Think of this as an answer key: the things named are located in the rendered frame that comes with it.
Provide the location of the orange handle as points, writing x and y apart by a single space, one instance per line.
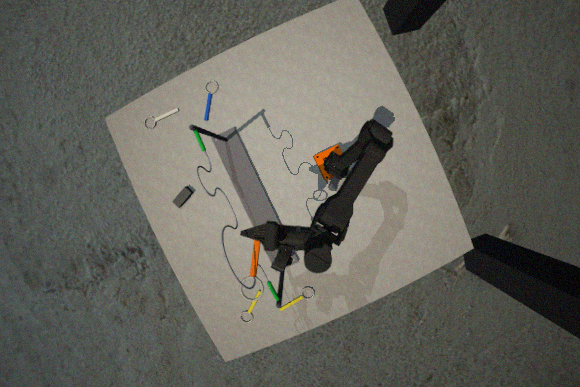
253 271

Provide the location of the white handle with small loop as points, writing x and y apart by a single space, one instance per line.
161 117

